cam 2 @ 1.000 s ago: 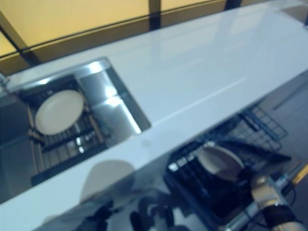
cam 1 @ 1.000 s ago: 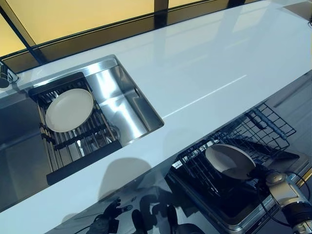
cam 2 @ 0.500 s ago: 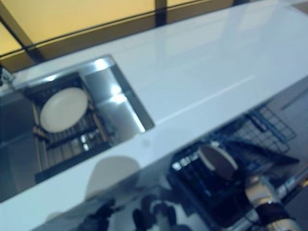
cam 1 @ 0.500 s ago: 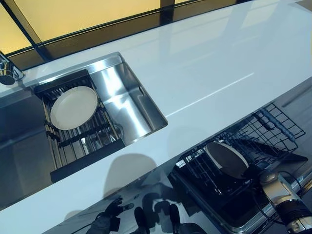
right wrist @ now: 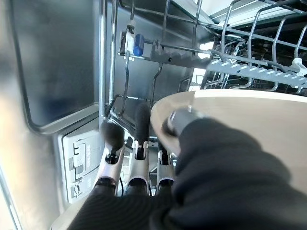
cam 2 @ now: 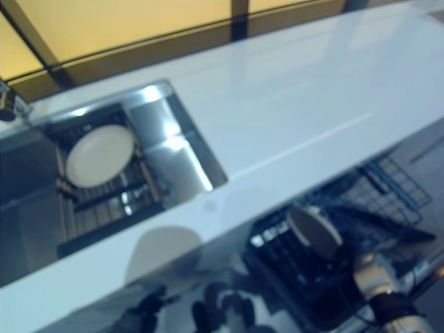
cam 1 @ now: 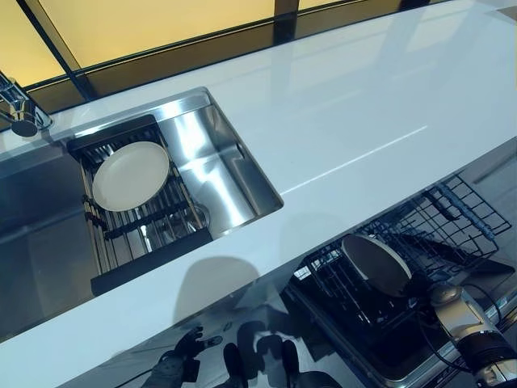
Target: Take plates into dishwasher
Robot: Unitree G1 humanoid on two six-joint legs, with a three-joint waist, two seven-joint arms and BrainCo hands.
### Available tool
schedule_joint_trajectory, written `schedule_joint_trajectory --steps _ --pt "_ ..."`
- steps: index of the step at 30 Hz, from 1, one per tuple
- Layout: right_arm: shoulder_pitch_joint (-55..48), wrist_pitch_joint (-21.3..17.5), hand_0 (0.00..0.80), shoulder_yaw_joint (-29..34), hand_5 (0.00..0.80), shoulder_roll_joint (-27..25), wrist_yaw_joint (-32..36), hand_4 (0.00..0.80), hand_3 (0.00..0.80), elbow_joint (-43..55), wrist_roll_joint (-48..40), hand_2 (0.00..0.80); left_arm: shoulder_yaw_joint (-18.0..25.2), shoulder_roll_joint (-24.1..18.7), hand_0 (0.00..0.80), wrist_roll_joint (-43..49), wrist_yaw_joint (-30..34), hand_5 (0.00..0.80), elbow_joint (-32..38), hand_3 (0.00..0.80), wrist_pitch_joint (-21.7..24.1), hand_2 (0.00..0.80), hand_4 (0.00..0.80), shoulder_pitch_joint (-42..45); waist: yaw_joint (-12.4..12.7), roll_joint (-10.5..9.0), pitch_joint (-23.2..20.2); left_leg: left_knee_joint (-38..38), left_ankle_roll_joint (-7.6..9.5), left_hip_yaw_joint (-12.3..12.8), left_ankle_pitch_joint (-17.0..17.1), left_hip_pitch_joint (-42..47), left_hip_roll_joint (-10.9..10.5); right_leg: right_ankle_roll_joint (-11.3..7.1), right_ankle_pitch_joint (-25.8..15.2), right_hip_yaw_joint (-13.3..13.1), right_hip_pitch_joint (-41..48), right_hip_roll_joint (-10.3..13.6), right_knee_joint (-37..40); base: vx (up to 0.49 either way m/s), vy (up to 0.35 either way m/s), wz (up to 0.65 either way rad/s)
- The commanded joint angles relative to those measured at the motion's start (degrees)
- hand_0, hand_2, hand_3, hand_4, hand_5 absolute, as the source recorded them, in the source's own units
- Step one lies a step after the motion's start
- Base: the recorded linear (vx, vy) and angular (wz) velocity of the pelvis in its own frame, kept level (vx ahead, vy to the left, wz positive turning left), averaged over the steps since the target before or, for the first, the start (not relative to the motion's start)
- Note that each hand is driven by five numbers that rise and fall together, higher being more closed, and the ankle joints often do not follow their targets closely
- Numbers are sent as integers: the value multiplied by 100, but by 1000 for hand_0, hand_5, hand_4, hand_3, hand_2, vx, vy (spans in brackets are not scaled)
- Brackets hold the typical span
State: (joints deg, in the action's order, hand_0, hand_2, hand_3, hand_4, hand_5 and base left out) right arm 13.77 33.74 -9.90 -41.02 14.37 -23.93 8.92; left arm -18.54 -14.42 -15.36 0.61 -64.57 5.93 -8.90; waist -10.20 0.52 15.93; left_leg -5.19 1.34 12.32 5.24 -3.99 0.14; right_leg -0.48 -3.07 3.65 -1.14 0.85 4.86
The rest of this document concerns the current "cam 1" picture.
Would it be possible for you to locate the stainless steel sink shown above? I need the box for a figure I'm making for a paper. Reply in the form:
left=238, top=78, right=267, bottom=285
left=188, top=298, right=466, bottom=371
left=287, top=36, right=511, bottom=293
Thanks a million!
left=0, top=86, right=284, bottom=320

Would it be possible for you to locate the chrome gooseneck faucet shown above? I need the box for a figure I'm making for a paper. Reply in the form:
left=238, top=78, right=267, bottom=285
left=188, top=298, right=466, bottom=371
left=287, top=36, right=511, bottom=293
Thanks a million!
left=0, top=70, right=53, bottom=138

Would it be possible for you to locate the cream round plate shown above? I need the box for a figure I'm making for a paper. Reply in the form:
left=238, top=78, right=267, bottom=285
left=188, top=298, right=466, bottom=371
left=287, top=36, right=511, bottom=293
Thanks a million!
left=91, top=140, right=170, bottom=213
left=341, top=233, right=413, bottom=298

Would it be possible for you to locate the dishwasher door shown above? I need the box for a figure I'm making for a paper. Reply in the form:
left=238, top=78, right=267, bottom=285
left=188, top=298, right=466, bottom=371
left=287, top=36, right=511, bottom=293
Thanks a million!
left=282, top=258, right=517, bottom=388

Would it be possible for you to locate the black roll-up drying rack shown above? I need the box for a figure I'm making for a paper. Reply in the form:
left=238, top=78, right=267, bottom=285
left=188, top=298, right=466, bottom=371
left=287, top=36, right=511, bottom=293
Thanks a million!
left=66, top=114, right=214, bottom=296

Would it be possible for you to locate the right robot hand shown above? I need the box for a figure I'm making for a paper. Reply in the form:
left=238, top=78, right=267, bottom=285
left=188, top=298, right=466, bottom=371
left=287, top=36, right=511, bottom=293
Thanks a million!
left=403, top=274, right=436, bottom=313

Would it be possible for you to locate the black wire dishwasher rack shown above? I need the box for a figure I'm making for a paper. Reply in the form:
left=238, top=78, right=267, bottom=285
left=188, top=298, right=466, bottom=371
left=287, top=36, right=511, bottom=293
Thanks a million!
left=290, top=173, right=512, bottom=336

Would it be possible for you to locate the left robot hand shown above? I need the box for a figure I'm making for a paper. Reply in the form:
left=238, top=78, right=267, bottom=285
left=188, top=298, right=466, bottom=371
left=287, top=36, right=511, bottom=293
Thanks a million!
left=171, top=326, right=205, bottom=385

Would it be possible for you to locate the dark right robot leg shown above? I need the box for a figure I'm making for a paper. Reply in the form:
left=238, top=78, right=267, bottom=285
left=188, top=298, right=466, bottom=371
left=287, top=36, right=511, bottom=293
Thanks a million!
left=237, top=321, right=305, bottom=388

